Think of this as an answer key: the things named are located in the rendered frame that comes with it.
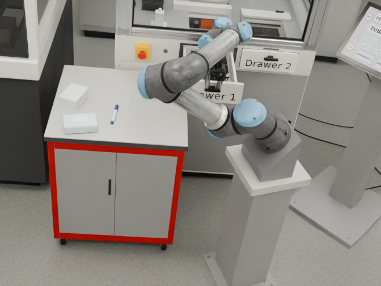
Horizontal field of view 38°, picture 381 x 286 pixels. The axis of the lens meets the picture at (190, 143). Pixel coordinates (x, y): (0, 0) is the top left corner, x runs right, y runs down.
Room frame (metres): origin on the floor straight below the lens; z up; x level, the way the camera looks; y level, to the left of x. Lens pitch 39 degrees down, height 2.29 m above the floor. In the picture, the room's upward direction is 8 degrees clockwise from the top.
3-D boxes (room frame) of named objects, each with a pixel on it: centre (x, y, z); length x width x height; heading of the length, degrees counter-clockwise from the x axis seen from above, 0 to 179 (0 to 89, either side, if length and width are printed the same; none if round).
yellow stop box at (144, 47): (2.41, 0.30, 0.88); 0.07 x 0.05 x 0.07; 96
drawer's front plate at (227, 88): (2.15, -0.06, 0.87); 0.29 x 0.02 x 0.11; 96
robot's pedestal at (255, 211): (1.83, -0.34, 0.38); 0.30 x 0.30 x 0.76; 25
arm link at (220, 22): (2.10, -0.06, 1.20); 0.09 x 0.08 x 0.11; 156
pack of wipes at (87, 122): (1.89, 0.49, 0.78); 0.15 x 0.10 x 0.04; 110
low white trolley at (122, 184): (2.12, 0.35, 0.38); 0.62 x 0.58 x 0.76; 96
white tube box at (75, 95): (2.08, 0.56, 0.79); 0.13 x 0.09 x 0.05; 166
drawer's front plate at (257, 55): (2.50, -0.34, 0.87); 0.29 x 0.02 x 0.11; 96
